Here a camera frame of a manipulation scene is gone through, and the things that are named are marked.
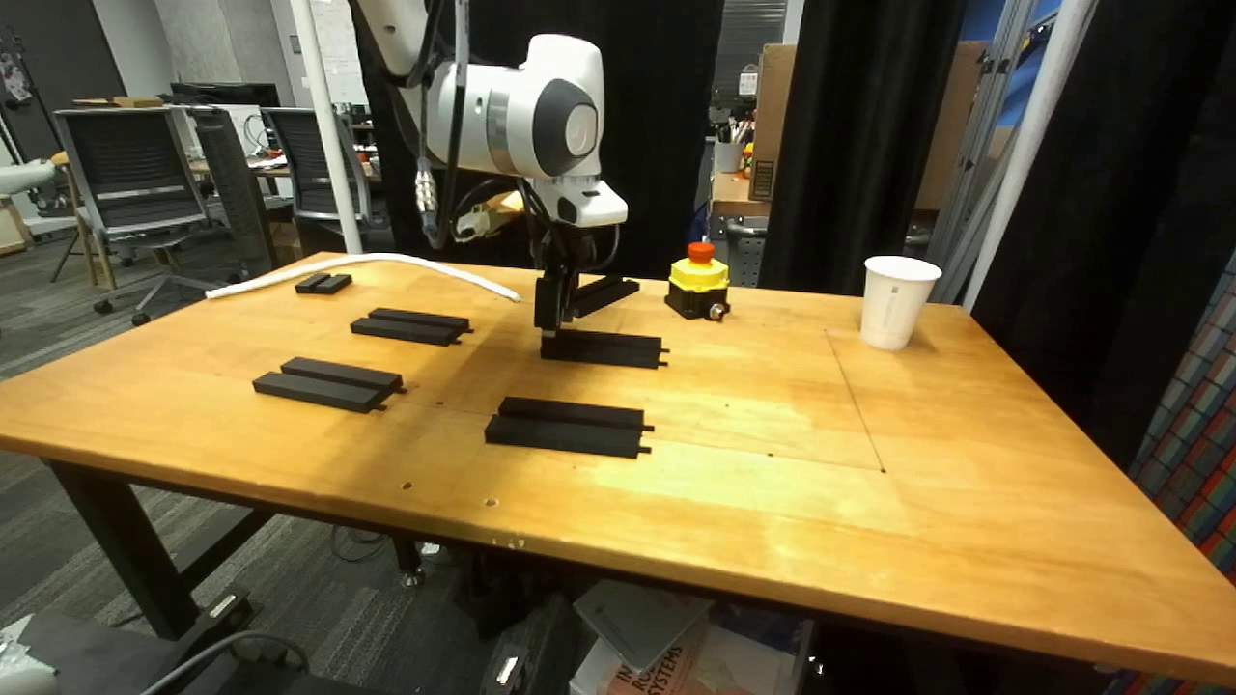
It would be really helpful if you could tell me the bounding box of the small black notched block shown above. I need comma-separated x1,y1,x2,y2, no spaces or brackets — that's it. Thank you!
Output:
289,268,354,296

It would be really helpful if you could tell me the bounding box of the white flexible tube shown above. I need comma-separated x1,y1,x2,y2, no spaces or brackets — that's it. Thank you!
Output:
202,250,526,310

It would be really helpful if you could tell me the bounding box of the black grooved track piece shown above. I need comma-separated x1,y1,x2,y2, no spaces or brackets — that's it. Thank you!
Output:
349,305,477,349
484,394,656,462
536,328,672,373
253,353,408,417

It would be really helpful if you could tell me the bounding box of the white paper cup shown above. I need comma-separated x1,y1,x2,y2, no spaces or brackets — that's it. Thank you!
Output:
858,250,948,354

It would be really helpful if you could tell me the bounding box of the grey flat box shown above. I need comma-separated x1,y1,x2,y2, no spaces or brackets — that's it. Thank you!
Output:
567,574,716,676

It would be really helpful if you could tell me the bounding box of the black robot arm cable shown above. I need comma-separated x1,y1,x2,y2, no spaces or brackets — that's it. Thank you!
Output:
405,0,478,250

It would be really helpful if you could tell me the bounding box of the colourful patterned wall panel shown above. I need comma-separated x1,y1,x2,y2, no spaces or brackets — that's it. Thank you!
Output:
1115,249,1236,590

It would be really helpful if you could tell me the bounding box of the black table leg frame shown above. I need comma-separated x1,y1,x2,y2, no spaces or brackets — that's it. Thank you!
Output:
45,461,282,644

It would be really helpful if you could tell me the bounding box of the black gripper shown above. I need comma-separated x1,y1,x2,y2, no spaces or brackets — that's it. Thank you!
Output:
526,216,593,337

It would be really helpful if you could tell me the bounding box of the yellow emergency stop button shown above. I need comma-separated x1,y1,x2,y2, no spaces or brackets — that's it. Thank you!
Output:
661,236,738,323

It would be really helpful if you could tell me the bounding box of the white slanted pole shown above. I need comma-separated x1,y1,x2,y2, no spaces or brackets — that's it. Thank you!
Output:
954,0,1110,318
282,0,367,260

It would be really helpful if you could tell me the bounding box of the wide black curtain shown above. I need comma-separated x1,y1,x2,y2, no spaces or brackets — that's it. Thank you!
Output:
353,0,728,281

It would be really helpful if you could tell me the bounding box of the small brown cardboard box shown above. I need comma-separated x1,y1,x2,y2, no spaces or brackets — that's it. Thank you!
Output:
708,161,765,223

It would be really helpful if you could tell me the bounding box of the grey mesh office chair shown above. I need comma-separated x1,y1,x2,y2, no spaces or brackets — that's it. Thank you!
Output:
50,104,217,323
188,104,282,281
262,104,379,254

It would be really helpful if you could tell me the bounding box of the narrow black curtain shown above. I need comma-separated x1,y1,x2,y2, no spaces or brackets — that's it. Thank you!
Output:
971,0,1236,474
757,0,972,296

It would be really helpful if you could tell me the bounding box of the black chair base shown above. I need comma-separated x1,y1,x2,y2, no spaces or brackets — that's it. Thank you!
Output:
0,587,321,695

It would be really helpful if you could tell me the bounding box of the red white printed book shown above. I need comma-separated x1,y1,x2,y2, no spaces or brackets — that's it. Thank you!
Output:
565,613,824,695

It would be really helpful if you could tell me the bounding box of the yellow wrist camera mount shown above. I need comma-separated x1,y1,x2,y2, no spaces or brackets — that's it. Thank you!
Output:
447,189,532,249

